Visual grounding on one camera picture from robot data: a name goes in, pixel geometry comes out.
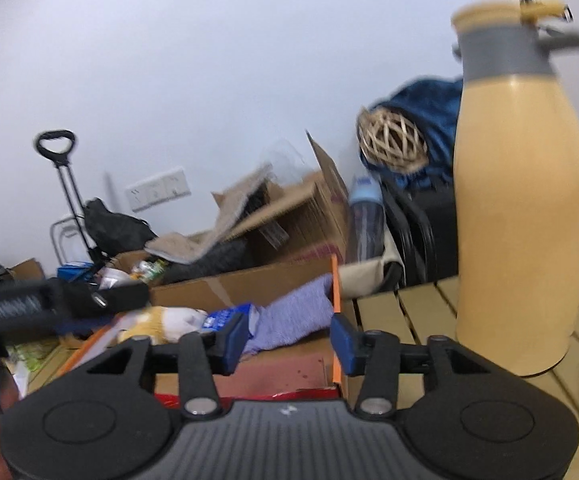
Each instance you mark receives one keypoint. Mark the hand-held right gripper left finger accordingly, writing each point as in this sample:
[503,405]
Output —
[232,342]

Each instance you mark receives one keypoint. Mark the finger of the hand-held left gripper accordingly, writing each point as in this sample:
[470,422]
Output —
[76,326]
[114,297]

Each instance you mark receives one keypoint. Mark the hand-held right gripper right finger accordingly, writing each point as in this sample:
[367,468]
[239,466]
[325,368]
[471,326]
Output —
[344,345]

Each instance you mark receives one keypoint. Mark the blue tissue pack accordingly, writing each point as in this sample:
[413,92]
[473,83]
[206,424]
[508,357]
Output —
[227,317]

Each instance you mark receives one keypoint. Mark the red cardboard box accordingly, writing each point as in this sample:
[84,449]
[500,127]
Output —
[269,377]

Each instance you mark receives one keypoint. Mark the purple towel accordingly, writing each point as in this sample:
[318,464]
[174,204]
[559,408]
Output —
[294,312]

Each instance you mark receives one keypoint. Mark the yellow plush toy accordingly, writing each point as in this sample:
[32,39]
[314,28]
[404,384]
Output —
[169,322]

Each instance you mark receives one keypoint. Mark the white tube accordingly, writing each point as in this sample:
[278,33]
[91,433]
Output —
[111,279]

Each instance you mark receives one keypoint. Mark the brown cardboard box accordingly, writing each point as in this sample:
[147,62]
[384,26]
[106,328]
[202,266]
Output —
[28,270]

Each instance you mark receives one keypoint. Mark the white paper leaflet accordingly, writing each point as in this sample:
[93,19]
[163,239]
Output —
[31,360]

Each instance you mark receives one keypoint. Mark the black bag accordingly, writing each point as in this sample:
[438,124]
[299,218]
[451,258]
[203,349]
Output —
[117,227]

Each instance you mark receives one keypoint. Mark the beige cloth bag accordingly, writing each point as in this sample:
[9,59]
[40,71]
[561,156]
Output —
[369,275]

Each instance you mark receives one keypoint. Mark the white metal step stool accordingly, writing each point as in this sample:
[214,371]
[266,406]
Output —
[64,237]

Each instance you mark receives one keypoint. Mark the blue water bottle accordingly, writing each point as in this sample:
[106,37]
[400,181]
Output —
[365,220]

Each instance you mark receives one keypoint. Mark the large open cardboard box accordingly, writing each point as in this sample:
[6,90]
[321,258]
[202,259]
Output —
[294,225]

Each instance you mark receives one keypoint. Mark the black hand trolley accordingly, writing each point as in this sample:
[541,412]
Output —
[61,170]

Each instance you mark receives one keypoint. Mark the rattan ball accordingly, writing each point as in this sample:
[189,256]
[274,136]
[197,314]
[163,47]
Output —
[393,141]

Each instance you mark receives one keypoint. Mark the yellow thermos jug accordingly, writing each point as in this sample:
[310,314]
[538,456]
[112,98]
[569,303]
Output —
[514,200]

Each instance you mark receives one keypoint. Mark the blue cloth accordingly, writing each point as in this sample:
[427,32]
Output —
[434,110]

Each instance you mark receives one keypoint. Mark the white wall socket strip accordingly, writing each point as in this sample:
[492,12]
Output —
[158,189]

